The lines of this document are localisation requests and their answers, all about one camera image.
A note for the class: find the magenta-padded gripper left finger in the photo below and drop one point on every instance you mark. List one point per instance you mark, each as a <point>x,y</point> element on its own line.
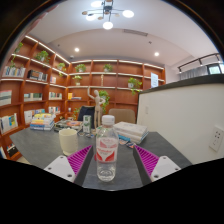
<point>60,166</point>

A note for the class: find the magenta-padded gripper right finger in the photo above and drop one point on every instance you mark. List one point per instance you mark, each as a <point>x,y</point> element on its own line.
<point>163,166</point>

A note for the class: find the clear water bottle red label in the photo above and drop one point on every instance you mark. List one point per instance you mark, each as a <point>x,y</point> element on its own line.
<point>107,146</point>

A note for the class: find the cream ribbed cup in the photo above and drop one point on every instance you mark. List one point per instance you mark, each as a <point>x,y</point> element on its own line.
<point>68,141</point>

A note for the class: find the flat pile of magazines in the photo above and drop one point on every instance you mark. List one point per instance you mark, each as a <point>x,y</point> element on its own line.
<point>68,124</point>

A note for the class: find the stack of colourful books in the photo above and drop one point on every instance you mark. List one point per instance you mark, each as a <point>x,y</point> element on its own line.
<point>42,122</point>

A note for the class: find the stack of white books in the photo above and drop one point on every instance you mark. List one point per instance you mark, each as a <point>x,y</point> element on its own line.
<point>130,130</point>

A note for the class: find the small green and white box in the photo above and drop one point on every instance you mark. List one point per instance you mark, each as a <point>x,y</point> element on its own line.
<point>86,125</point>

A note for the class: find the tan upholstered chair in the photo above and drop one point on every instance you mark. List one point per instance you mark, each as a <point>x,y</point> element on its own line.
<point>122,116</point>

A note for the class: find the wooden shelf unit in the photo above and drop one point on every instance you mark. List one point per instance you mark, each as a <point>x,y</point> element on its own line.
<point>116,80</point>

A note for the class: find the recessed ceiling light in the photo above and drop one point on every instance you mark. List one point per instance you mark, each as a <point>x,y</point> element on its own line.
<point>77,49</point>
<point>156,53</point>

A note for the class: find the ceiling air vent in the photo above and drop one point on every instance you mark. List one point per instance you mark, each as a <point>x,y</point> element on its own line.
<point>135,32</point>

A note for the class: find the branched ceiling lamp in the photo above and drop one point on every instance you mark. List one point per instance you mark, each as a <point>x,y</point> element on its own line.
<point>107,13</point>

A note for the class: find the white wall switch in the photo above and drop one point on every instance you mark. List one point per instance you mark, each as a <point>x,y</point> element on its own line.
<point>146,110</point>

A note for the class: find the white wall socket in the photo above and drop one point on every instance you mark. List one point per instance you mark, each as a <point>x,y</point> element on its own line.
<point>216,137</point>

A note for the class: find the black ceiling track rail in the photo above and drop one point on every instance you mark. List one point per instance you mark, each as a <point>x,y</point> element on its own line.
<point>200,60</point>

